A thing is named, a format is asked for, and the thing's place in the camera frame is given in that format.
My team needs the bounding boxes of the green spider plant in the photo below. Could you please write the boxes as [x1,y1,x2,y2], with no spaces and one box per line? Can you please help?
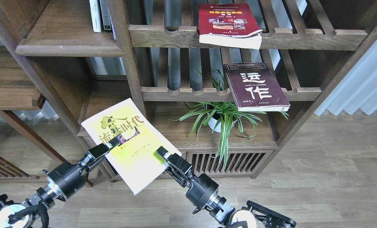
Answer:
[177,71,288,169]

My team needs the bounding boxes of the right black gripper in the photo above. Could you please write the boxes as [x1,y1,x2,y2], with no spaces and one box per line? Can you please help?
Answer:
[156,146,220,214]

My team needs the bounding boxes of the dark upright book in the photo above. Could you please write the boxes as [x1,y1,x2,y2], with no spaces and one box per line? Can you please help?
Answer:
[99,0,112,33]

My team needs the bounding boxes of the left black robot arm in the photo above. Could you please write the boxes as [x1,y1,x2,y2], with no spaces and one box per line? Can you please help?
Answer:
[0,136,120,228]

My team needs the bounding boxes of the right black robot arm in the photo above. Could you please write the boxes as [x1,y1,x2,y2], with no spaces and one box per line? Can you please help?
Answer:
[157,146,296,228]

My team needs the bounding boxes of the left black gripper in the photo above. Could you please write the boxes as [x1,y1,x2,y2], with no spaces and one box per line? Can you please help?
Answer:
[42,135,120,201]

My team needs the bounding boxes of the dark wooden bookshelf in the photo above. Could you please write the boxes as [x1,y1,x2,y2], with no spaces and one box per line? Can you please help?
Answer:
[0,0,377,178]

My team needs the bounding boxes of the white plant pot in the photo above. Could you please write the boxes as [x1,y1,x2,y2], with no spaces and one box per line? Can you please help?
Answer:
[208,113,238,133]

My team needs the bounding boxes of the red cover book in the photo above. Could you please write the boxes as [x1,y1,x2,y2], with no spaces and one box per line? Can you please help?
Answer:
[199,3,262,49]

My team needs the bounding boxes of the dark maroon book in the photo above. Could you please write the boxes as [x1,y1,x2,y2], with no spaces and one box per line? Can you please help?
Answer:
[223,62,291,112]

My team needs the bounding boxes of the white upright book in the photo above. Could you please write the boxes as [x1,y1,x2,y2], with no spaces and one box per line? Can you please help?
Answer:
[89,0,102,32]

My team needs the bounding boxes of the white curtain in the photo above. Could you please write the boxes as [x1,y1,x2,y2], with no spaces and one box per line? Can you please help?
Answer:
[314,40,377,116]

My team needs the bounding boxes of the yellow green cover book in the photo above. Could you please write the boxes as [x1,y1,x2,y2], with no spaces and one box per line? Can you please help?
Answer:
[81,98,181,195]

